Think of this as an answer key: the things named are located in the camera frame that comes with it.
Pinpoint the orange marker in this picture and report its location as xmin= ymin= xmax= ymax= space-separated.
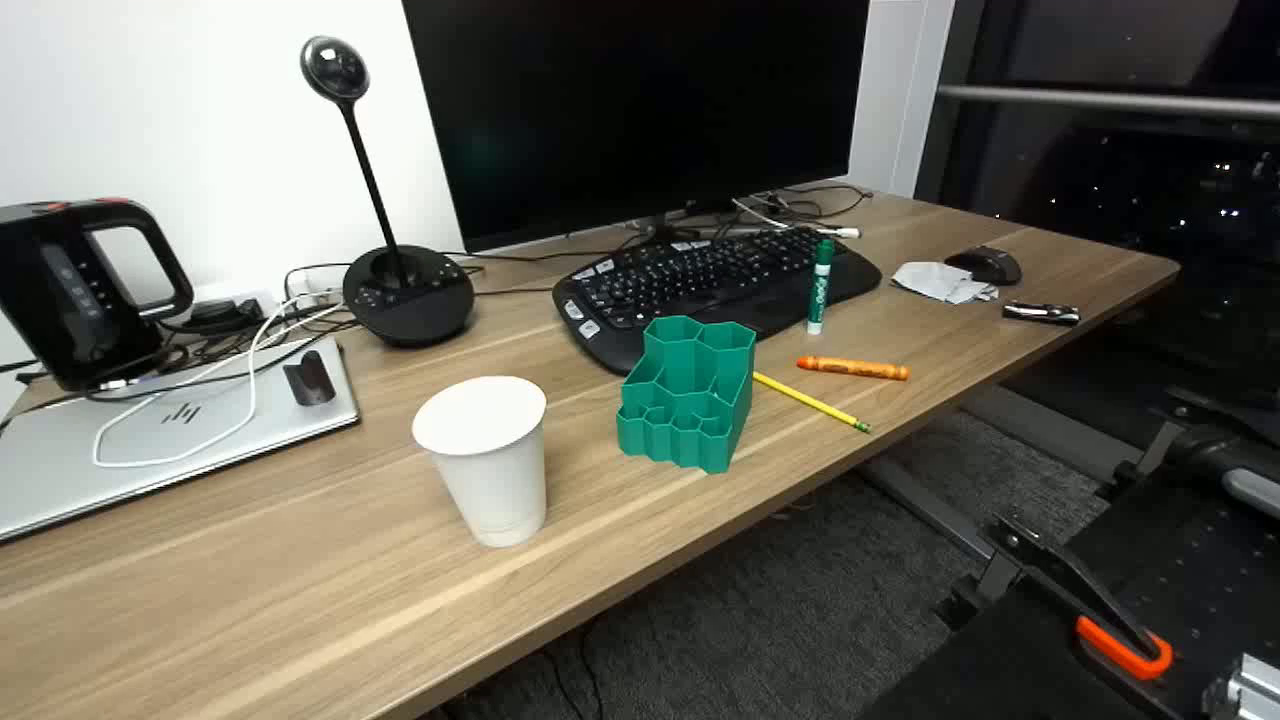
xmin=793 ymin=353 xmax=914 ymax=382

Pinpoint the large black monitor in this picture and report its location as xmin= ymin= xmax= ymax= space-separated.
xmin=399 ymin=0 xmax=870 ymax=257

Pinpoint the silver laptop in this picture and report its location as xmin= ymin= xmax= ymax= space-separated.
xmin=0 ymin=332 xmax=363 ymax=543

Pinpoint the green plastic desk organizer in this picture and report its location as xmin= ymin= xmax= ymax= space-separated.
xmin=610 ymin=313 xmax=761 ymax=476

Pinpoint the crumpled white paper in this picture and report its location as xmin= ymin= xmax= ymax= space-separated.
xmin=888 ymin=257 xmax=1002 ymax=313

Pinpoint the black conference webcam on stalk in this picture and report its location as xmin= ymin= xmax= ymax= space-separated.
xmin=296 ymin=30 xmax=479 ymax=353

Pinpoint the black computer mouse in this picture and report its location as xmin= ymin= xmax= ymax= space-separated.
xmin=938 ymin=244 xmax=1026 ymax=292

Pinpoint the black computer keyboard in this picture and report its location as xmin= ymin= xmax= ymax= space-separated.
xmin=553 ymin=223 xmax=888 ymax=381

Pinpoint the white paper cup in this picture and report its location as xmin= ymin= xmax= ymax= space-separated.
xmin=407 ymin=372 xmax=553 ymax=552

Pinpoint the small black dongle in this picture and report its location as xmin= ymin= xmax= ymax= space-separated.
xmin=280 ymin=347 xmax=339 ymax=410

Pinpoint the green and white marker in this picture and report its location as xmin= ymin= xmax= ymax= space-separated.
xmin=804 ymin=236 xmax=841 ymax=341

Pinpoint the black clamp with orange handle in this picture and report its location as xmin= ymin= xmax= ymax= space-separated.
xmin=982 ymin=514 xmax=1181 ymax=687

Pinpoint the small black monitor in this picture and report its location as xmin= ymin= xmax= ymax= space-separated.
xmin=0 ymin=197 xmax=200 ymax=400

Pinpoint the black power adapter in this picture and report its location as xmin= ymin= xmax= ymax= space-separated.
xmin=170 ymin=292 xmax=270 ymax=341

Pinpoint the yellow pencil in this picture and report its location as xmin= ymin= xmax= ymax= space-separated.
xmin=747 ymin=367 xmax=874 ymax=439

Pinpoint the white charging cable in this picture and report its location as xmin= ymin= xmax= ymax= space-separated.
xmin=87 ymin=297 xmax=339 ymax=472

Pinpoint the aluminium extrusion rail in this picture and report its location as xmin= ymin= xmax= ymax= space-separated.
xmin=1194 ymin=646 xmax=1280 ymax=720

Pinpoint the black and silver object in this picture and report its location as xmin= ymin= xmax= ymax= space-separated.
xmin=1001 ymin=297 xmax=1086 ymax=332

